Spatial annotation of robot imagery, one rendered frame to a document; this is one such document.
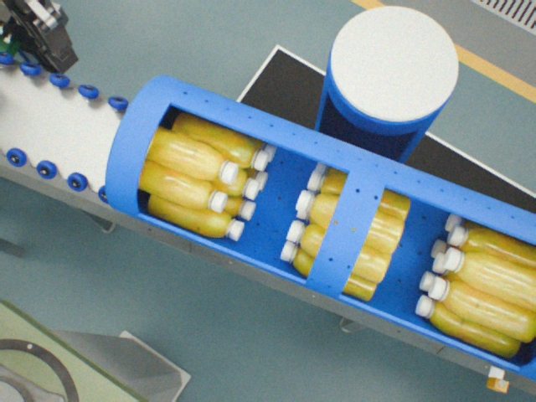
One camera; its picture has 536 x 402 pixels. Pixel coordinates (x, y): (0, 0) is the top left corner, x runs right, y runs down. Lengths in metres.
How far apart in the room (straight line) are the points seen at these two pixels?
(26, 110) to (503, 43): 1.95
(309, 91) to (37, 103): 1.12
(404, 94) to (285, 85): 1.03
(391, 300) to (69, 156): 0.78
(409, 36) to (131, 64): 1.45
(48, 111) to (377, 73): 0.76
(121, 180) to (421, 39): 0.72
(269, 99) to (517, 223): 1.35
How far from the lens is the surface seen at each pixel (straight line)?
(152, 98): 1.06
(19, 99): 1.49
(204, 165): 1.05
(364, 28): 1.34
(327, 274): 1.01
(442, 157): 2.23
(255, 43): 2.51
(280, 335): 2.17
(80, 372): 1.15
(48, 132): 1.43
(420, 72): 1.31
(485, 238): 1.12
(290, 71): 2.28
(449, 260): 1.06
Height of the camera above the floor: 2.16
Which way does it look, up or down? 75 degrees down
